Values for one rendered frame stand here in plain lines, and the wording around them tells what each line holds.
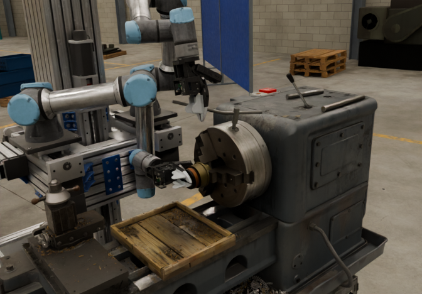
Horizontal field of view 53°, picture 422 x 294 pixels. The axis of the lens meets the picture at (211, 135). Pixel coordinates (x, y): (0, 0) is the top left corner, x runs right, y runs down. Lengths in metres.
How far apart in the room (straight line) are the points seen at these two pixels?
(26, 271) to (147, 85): 0.73
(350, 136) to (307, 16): 10.83
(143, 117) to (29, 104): 0.43
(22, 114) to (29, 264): 0.52
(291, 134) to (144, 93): 0.55
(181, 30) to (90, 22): 0.78
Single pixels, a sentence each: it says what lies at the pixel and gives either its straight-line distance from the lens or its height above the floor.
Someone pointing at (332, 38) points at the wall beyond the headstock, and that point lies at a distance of 12.26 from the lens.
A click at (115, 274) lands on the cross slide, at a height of 0.97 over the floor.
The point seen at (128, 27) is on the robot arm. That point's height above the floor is 1.61.
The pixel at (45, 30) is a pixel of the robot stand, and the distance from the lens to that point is 1.97.
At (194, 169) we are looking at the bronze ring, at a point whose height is 1.11.
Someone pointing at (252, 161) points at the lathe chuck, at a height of 1.14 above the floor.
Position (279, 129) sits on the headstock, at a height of 1.23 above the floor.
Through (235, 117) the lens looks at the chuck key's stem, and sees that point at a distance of 1.50.
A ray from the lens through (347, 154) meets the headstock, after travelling 1.83.
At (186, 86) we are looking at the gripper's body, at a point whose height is 1.43.
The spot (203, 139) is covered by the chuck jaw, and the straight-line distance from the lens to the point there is 1.56.
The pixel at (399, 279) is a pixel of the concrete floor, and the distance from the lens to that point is 2.97.
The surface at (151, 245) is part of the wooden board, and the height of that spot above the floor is 0.88.
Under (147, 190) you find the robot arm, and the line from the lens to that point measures 1.71.
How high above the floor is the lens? 1.69
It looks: 18 degrees down
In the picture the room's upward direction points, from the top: 2 degrees counter-clockwise
